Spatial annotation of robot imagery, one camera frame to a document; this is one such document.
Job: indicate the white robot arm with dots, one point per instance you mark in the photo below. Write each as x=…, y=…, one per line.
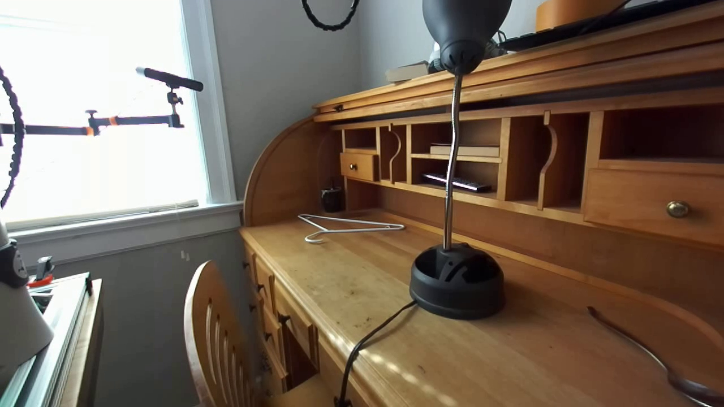
x=24, y=330

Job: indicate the black cup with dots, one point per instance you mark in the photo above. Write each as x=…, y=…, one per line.
x=332, y=200

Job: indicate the small wooden drawer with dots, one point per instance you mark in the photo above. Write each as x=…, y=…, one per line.
x=359, y=166
x=685, y=205

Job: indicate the black flat device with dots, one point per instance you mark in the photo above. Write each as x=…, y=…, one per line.
x=459, y=183

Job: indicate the tan notebook in cubby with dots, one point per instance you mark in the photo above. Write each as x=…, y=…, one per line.
x=467, y=150

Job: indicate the wooden chair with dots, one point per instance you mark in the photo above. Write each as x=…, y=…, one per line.
x=222, y=360

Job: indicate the wooden roll-top desk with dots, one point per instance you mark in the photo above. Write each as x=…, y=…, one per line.
x=482, y=296

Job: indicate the white side table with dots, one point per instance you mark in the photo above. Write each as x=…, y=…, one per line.
x=64, y=370

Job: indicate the metal spoon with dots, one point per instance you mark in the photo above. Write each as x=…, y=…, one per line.
x=690, y=389

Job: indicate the white wire hanger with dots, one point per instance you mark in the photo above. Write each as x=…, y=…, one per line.
x=336, y=225

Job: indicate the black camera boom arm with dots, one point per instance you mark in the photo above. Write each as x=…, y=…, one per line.
x=73, y=112

